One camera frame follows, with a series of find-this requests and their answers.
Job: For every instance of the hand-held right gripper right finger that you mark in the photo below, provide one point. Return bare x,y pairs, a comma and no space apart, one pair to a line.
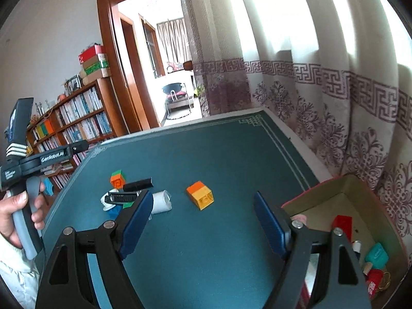
270,223

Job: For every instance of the small teal box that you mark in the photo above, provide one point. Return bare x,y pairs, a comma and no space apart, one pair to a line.
377,255

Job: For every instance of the glazed wooden door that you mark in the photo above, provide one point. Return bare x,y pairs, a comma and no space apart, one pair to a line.
151,99

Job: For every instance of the black folding comb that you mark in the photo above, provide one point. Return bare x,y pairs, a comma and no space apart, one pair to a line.
124,197

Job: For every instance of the red box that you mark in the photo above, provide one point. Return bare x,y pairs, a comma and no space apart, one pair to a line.
91,54

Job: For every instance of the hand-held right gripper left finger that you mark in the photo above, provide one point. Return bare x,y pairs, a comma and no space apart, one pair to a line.
136,222

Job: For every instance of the photo frame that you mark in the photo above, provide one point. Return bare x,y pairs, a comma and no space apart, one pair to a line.
73,84

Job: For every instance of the red toy block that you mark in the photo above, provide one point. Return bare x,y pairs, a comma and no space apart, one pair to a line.
342,227

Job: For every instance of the person's left hand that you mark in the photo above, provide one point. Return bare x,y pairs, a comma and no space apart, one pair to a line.
8,222

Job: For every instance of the green box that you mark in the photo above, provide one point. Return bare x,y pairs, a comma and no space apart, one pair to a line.
95,66

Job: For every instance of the blue plastic piece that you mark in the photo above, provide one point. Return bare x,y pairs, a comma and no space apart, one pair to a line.
114,212

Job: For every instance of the white roll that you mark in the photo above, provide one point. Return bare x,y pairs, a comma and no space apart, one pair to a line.
161,201

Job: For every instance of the wooden door frame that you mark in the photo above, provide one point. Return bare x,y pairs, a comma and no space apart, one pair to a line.
104,54

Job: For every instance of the rows of books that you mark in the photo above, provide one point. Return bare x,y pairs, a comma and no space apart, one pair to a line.
83,103

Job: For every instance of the light blue object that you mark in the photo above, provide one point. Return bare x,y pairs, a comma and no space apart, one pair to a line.
48,186

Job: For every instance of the wooden bookshelf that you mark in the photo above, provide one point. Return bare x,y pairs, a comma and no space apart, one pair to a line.
114,103

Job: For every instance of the orange yellow toy block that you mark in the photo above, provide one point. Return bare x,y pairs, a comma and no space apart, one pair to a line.
199,196

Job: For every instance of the white patterned curtain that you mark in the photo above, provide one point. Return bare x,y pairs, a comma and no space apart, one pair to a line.
289,38

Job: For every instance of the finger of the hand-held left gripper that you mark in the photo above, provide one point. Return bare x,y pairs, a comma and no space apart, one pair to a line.
79,148

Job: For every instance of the pink round object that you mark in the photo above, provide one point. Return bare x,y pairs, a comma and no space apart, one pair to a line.
298,221

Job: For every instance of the green desktop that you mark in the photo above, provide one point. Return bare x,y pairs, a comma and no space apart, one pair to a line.
209,148

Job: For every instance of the small green block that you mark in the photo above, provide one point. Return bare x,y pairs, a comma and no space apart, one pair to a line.
127,204

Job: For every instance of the black chair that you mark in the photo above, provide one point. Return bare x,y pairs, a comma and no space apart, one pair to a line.
175,90

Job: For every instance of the person's left forearm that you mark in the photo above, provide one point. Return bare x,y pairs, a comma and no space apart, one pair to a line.
16,280

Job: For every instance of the black rectangular bar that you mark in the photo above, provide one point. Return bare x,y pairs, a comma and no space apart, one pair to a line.
138,184

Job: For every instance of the solid wooden door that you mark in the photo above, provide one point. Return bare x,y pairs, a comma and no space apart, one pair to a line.
132,77

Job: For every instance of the green orange toy block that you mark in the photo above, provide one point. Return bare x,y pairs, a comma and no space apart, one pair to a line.
117,182

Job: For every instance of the pink-rimmed cardboard box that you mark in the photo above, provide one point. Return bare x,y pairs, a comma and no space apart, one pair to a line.
325,206

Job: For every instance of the white plastic piece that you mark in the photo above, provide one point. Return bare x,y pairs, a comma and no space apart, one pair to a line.
106,202

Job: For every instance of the beige curtain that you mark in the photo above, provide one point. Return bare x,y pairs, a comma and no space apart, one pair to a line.
172,41

